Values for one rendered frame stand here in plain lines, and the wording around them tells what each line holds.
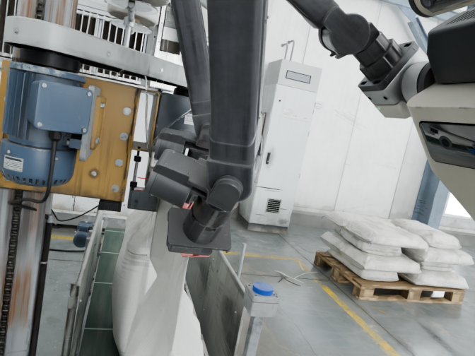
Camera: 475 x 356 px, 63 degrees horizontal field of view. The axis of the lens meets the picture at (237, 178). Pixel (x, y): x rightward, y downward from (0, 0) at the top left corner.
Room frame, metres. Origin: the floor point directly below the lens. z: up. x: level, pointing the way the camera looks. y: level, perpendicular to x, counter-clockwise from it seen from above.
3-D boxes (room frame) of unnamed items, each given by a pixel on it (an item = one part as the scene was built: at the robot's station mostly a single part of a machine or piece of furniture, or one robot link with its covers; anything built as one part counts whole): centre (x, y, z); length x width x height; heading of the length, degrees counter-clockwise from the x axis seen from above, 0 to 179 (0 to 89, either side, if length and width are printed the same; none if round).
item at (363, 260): (3.49, -1.45, 0.32); 0.66 x 0.43 x 0.15; 109
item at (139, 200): (1.06, 0.25, 1.04); 0.08 x 0.06 x 0.05; 107
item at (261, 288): (1.06, -0.13, 0.84); 0.06 x 0.06 x 0.02
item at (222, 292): (1.73, 0.04, 0.54); 1.05 x 0.02 x 0.41; 17
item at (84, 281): (1.57, 0.55, 0.54); 1.05 x 0.02 x 0.41; 17
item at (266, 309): (1.06, -0.13, 0.81); 0.08 x 0.08 x 0.06; 17
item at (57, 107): (0.77, 0.38, 1.25); 0.10 x 0.08 x 0.12; 132
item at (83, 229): (2.59, 0.96, 0.35); 0.30 x 0.15 x 0.15; 17
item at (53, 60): (0.85, 0.45, 1.35); 0.12 x 0.12 x 0.04
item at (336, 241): (3.87, -1.33, 0.32); 0.67 x 0.42 x 0.14; 111
